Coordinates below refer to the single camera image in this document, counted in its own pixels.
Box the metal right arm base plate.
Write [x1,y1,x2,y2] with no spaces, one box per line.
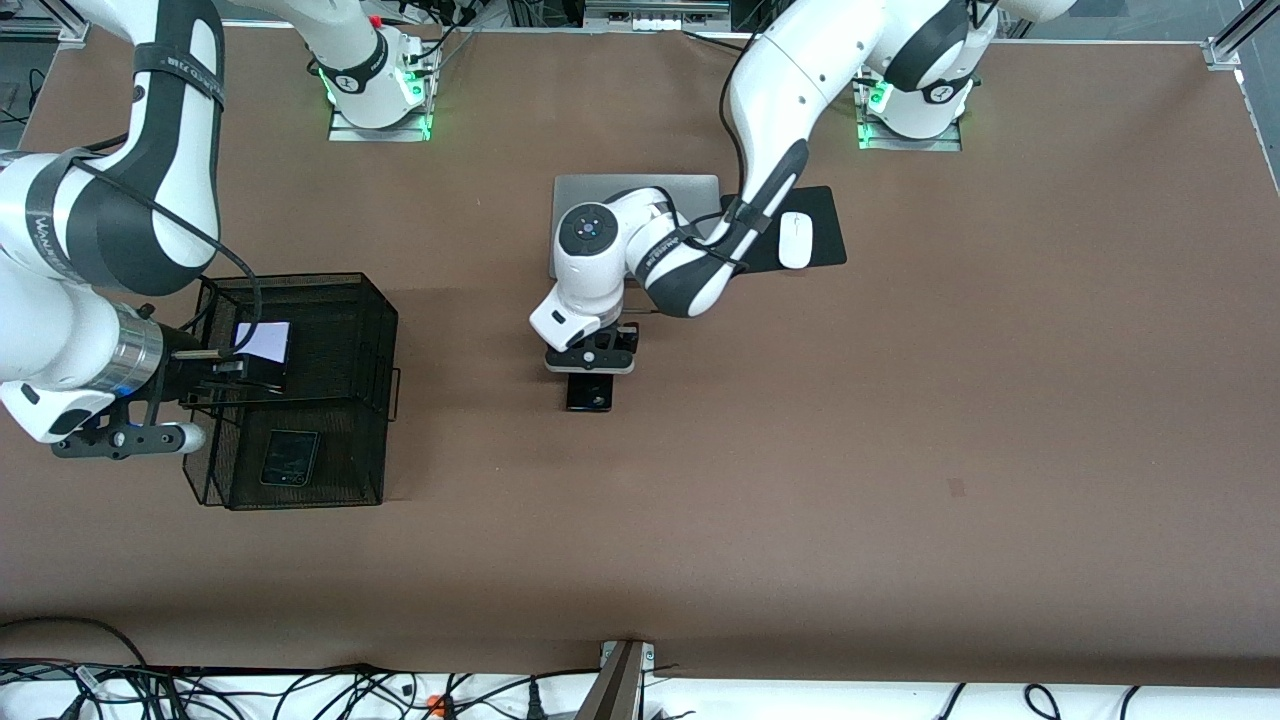
[328,98,433,143]

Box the lilac white phone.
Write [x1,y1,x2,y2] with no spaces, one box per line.
[233,320,292,367]

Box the aluminium frame corner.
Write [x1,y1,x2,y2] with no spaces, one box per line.
[1203,0,1280,71]
[50,0,91,47]

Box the white computer mouse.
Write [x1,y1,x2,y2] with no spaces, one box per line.
[778,211,815,270]

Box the black mouse pad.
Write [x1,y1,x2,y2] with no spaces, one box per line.
[720,185,849,276]

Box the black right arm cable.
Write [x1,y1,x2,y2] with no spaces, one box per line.
[70,160,263,351]

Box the aluminium camera mount post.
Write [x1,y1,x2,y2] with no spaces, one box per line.
[575,640,656,720]

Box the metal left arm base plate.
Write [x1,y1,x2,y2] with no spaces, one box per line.
[857,80,963,153]

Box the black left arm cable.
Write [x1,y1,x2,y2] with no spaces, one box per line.
[715,30,801,276]

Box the black mesh two-tier tray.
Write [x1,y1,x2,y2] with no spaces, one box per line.
[178,272,403,512]

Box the grey power strip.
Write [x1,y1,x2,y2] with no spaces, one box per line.
[585,0,731,31]

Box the black arched floor cable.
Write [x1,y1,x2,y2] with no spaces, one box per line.
[0,616,151,671]

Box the long black smartphone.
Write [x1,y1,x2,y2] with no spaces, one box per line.
[566,372,615,413]

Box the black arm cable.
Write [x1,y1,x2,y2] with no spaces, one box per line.
[70,160,263,351]
[715,30,801,276]

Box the silver closed laptop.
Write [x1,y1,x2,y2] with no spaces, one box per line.
[551,174,721,281]

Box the small black phone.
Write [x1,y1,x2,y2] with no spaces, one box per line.
[260,429,322,489]

